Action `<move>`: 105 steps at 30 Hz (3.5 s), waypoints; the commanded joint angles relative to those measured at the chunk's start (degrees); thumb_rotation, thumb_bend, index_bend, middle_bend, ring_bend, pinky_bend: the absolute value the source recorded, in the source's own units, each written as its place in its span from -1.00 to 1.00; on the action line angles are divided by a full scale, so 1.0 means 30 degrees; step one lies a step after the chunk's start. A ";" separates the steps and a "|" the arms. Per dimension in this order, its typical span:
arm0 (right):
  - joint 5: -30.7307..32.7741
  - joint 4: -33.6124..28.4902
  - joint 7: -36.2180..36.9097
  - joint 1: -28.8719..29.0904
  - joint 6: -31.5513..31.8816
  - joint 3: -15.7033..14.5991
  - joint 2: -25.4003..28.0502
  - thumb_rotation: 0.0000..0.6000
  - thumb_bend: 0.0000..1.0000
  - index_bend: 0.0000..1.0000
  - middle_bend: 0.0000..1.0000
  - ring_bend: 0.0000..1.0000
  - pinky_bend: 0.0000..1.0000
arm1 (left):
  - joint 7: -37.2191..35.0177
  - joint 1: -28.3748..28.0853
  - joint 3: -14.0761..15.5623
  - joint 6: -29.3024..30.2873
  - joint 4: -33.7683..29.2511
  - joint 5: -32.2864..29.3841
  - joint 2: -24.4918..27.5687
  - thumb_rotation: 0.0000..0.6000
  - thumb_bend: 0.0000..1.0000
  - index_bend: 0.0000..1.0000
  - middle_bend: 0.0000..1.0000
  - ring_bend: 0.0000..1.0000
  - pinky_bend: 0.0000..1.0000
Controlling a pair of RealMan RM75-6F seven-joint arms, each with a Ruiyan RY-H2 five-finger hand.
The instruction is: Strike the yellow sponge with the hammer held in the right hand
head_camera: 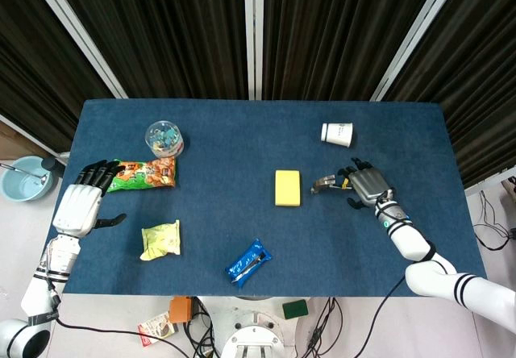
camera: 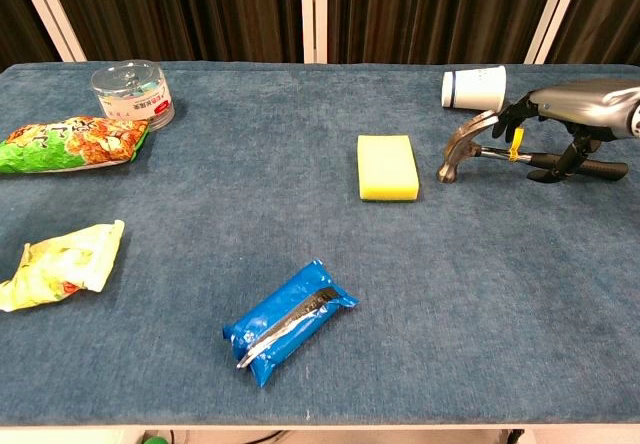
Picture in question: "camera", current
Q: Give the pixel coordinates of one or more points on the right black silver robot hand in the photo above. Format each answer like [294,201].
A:
[585,106]

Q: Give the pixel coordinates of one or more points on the steel claw hammer black grip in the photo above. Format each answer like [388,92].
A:
[457,146]

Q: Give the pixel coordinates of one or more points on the yellow sponge block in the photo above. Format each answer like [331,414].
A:
[387,166]

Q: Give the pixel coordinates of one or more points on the dark pleated curtain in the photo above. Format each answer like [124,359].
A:
[190,9]
[605,14]
[20,24]
[430,9]

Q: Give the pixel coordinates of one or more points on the white paper cup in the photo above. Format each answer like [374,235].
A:
[475,88]

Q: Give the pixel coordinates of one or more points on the blue table cloth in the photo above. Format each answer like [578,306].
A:
[300,224]

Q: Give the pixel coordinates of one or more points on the blue snack pack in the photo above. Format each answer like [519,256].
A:
[287,321]

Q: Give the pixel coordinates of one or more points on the clear round plastic container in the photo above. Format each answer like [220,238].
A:
[132,94]

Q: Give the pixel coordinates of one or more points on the green orange snack bag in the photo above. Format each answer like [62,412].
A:
[70,144]

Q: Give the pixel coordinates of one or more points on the crumpled yellow-green snack bag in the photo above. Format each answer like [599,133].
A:
[65,264]

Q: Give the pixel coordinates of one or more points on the white frame post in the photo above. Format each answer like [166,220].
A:
[313,14]
[552,14]
[52,14]

